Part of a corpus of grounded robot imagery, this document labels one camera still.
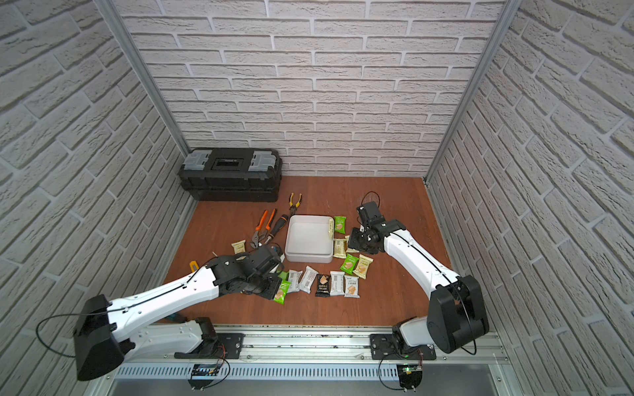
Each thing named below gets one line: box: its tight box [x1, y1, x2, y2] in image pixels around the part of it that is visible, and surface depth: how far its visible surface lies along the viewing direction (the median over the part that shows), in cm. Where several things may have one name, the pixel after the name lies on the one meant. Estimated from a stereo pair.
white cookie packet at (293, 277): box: [287, 268, 303, 294], surface depth 87 cm
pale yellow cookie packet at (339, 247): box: [332, 238, 347, 259], surface depth 96 cm
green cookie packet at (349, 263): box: [340, 253, 360, 275], surface depth 92 cm
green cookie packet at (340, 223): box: [334, 215, 347, 235], surface depth 104 cm
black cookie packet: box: [315, 273, 332, 298], surface depth 87 cm
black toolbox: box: [178, 146, 283, 203], surface depth 102 cm
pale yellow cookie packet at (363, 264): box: [353, 254, 374, 280], surface depth 91 cm
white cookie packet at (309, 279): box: [298, 265, 319, 295], surface depth 88 cm
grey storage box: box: [284, 214, 336, 264], surface depth 102 cm
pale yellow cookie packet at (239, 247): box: [231, 239, 247, 255], surface depth 97 cm
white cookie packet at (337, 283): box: [330, 270, 346, 297], surface depth 87 cm
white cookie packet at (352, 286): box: [344, 275, 360, 299], surface depth 87 cm
